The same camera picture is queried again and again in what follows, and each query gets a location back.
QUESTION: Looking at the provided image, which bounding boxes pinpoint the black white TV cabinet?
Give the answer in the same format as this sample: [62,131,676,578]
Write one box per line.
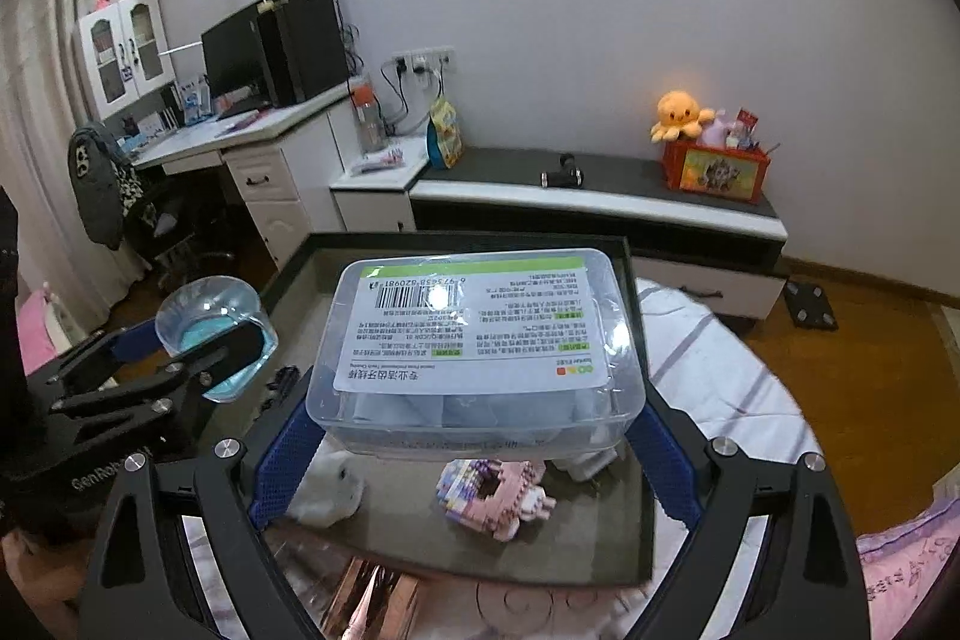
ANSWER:
[409,147,790,324]

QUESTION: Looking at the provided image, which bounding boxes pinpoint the clear plastic box white label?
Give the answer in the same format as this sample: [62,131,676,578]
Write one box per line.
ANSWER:
[306,246,650,461]

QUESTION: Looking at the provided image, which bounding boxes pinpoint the pink donut block toy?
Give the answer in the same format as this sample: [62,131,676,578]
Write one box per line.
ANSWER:
[437,458,557,542]

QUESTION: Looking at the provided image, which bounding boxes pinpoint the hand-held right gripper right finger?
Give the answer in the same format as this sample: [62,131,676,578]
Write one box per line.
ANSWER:
[626,396,875,640]

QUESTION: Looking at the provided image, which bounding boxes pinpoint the white desk with drawers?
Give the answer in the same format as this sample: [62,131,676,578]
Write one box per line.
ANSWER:
[135,81,362,271]

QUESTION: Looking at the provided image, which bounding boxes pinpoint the black computer monitor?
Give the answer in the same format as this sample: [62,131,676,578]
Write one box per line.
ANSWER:
[201,2,272,105]

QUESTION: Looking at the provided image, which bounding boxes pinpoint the pink storage box black rim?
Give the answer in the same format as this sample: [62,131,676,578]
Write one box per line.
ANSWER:
[180,231,662,590]

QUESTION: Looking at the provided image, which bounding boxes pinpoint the heart-shaped blue perfume bottle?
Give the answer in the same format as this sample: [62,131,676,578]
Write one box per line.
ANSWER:
[155,275,278,402]

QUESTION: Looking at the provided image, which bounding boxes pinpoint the orange octopus plush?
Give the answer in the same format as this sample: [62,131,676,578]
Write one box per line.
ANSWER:
[649,89,716,145]

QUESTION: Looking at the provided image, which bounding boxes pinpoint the white glass-door cabinet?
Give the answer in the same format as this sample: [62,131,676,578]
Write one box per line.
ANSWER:
[73,0,177,121]

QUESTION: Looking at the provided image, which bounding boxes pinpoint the black power cables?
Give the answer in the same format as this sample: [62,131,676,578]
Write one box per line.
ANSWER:
[326,0,443,135]

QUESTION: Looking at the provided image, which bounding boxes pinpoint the black bathroom scale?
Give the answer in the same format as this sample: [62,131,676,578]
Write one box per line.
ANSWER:
[784,280,839,332]

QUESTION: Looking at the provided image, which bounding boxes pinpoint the shiny rose gold object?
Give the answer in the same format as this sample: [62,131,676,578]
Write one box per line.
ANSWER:
[266,526,422,640]

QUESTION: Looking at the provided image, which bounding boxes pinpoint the white cube power adapter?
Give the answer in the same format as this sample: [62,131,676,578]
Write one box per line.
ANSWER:
[555,449,625,482]

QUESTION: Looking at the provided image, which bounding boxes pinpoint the black computer tower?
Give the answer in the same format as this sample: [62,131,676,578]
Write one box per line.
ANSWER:
[259,0,350,109]

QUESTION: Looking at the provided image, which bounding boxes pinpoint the black office chair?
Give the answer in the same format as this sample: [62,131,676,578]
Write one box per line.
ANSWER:
[124,188,235,290]

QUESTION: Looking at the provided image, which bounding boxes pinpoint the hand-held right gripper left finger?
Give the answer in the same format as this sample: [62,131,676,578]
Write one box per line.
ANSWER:
[79,385,331,640]

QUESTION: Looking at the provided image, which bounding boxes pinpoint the white wall socket strip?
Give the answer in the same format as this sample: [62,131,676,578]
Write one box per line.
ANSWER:
[390,45,457,74]

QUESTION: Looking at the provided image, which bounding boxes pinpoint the pink quilt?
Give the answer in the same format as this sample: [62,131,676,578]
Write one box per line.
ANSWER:
[855,501,960,640]

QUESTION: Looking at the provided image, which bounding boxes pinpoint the yellow snack bag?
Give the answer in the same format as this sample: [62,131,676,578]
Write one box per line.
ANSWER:
[425,94,464,169]

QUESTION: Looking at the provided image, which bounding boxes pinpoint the red printed storage box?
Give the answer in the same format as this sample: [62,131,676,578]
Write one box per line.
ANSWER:
[662,139,772,205]

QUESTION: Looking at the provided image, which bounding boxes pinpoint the clear bottle red cap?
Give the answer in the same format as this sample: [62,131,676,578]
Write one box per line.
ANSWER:
[351,77,388,155]

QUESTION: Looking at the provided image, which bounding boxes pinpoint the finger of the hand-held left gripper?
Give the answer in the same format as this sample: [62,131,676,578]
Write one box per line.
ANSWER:
[49,320,175,395]
[49,316,278,421]

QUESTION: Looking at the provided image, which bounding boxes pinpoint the white cat figure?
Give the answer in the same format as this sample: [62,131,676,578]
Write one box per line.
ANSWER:
[289,449,370,530]

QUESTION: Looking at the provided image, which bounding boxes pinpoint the small black roller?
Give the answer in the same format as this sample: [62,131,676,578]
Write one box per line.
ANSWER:
[541,155,583,190]

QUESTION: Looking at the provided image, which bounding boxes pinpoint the white side cabinet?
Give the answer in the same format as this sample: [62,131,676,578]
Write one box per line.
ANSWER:
[330,139,430,234]

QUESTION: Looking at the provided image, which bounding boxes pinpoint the pink plush toy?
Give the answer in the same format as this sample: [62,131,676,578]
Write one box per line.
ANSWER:
[697,110,740,149]

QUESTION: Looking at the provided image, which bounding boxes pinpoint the dark printed jacket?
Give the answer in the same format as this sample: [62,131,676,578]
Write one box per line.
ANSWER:
[69,122,145,251]

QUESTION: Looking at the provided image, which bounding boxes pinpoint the beige curtain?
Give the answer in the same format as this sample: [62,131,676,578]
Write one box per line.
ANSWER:
[0,0,122,335]

